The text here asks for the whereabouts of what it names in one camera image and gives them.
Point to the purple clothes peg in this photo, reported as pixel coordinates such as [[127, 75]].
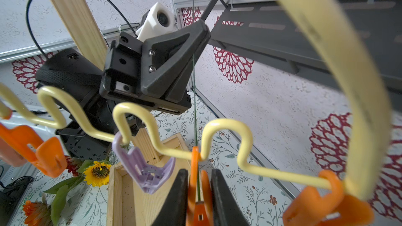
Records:
[[148, 177]]

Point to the wooden clothes rack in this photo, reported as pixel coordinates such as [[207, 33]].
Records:
[[71, 72]]

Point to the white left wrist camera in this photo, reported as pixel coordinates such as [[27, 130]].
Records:
[[156, 22]]

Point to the red artificial flower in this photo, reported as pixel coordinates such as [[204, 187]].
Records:
[[73, 165]]

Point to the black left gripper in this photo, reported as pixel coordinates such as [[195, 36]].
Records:
[[154, 74]]

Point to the pink clothes peg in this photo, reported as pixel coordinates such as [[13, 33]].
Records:
[[11, 157]]

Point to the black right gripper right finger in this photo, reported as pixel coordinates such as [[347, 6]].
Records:
[[225, 209]]

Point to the orange end clothes peg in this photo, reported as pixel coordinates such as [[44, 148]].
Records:
[[337, 208]]

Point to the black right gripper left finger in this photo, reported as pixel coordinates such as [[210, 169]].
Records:
[[173, 211]]

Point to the orange artificial flower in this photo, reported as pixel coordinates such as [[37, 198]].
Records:
[[40, 214]]

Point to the yellow clip hanger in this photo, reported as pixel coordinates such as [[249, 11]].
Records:
[[291, 118]]

